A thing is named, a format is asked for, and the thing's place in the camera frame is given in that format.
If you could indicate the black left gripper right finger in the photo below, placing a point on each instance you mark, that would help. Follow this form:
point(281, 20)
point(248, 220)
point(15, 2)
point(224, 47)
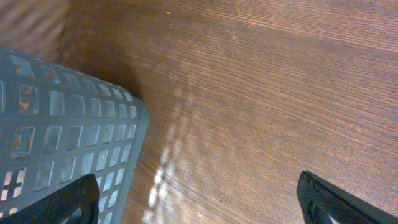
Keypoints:
point(323, 202)

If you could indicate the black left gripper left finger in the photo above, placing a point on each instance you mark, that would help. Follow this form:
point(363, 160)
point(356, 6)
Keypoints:
point(77, 202)

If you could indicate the grey plastic mesh basket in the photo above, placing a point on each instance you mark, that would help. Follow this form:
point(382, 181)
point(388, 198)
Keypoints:
point(57, 125)

